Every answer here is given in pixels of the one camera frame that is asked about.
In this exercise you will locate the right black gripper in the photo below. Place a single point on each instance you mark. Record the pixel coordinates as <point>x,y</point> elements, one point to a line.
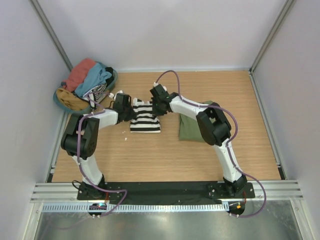
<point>155,112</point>

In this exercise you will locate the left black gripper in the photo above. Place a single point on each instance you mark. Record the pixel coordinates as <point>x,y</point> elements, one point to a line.
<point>133,114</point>

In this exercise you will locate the black white striped top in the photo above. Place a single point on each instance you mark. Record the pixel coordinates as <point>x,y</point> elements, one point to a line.
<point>145,121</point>

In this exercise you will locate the green motorcycle tank top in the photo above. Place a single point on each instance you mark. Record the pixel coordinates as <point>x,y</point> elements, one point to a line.
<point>189,129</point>

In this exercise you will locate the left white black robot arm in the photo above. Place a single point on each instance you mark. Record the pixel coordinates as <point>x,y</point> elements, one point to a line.
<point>80,139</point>

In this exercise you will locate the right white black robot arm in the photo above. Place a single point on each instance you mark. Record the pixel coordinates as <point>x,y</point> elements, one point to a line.
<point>214,127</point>

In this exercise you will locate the narrow striped garment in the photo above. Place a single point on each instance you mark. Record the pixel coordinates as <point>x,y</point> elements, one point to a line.
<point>95,96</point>

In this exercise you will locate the teal blue garment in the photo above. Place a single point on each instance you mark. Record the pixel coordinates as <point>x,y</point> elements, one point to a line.
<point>99,74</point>

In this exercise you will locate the teal laundry basket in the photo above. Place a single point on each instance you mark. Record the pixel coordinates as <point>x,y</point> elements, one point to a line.
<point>110,87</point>

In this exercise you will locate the red garment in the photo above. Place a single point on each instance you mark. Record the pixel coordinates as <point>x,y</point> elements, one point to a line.
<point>78,74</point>

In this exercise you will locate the mustard yellow garment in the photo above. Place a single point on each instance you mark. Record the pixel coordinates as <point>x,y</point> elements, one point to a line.
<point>71,101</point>

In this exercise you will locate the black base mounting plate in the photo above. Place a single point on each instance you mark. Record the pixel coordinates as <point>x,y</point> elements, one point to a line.
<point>174,193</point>

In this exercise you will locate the perforated white cable duct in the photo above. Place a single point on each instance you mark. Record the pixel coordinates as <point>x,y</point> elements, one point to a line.
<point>101,208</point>

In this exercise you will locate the aluminium front rail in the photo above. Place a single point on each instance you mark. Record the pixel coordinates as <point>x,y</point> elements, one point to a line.
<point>267,189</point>

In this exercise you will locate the left aluminium corner post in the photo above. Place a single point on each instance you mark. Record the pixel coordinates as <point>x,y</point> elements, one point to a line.
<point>51,32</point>

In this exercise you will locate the aluminium corner post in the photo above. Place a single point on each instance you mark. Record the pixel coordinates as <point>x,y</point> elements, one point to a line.
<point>51,32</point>
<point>280,19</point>

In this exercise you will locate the right aluminium corner post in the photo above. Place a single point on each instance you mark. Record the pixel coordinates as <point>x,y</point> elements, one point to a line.
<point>280,19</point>

